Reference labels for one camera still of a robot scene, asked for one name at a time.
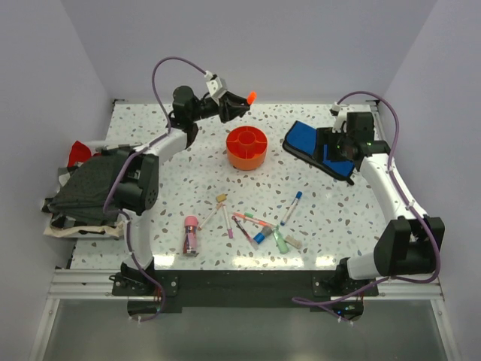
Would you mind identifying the beige rectangular eraser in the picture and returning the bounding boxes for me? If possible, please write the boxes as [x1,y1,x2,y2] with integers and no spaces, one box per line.
[285,235,302,249]

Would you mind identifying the dark red gel pen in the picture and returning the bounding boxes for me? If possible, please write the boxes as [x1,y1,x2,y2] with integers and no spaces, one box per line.
[231,215,259,250]

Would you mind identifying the pink capped glitter tube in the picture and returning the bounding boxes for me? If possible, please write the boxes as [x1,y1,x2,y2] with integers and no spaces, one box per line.
[183,216,198,256]

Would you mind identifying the pile of folded cloths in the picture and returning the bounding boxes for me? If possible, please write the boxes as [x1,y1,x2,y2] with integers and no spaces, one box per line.
[40,140,143,239]

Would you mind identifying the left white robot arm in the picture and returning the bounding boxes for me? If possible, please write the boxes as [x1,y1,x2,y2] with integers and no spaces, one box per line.
[106,86,257,295]

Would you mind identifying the black orange highlighter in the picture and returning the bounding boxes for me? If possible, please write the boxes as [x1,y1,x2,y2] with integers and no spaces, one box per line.
[247,91,257,105]

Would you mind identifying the aluminium frame rail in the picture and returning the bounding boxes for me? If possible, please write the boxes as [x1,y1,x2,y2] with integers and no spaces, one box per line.
[47,268,125,300]

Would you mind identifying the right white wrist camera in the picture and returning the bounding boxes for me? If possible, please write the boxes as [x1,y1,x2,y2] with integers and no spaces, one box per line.
[330,103,349,133]

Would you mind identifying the orange round organizer container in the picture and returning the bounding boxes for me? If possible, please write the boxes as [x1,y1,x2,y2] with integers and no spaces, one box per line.
[225,126,268,171]

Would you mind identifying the green capped orange marker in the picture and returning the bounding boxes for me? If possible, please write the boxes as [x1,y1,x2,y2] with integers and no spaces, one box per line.
[233,212,275,228]

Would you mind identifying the green correction tape pen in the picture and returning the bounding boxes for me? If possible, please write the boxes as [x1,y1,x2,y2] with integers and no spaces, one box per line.
[272,226,289,254]

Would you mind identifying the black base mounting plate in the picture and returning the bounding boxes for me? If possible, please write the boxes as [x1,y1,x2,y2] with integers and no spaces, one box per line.
[111,268,380,314]

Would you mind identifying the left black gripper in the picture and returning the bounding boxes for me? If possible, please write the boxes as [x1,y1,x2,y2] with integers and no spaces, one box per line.
[189,92,250,125]

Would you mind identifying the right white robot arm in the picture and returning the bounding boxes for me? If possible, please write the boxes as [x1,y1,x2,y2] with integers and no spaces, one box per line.
[315,105,445,296]

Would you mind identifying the blue capped white marker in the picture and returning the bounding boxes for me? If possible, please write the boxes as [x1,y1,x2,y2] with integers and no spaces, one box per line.
[280,191,303,226]

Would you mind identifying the blue black pencil pouch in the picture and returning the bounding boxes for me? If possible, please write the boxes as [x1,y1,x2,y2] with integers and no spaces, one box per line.
[282,120,355,186]

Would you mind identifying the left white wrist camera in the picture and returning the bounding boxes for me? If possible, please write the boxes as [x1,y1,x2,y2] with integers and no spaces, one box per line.
[204,71,228,105]

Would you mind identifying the blue grey glue stick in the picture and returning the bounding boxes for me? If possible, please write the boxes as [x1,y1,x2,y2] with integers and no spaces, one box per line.
[253,226,273,244]

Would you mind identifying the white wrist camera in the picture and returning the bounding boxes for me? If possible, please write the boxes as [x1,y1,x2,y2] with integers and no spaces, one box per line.
[204,71,228,105]
[330,103,349,133]

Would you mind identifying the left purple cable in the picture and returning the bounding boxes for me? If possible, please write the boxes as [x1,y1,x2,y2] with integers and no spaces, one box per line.
[101,56,211,323]

